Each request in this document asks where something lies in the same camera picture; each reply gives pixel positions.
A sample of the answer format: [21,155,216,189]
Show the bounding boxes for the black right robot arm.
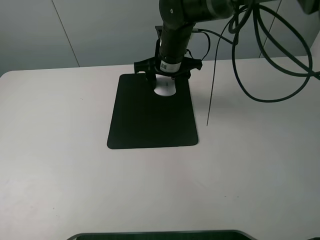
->
[134,0,320,78]

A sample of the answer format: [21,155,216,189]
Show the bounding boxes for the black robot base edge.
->
[68,230,255,240]

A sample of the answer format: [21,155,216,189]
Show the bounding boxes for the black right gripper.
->
[133,56,202,89]

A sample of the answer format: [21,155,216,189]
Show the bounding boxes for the thin black hanging cable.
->
[192,14,238,127]

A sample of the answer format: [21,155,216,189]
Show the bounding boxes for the thick black looping cable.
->
[228,0,320,102]

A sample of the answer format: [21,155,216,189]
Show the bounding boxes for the black rectangular mouse pad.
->
[107,73,199,150]

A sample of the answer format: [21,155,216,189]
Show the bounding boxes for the white wireless computer mouse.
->
[153,74,176,97]

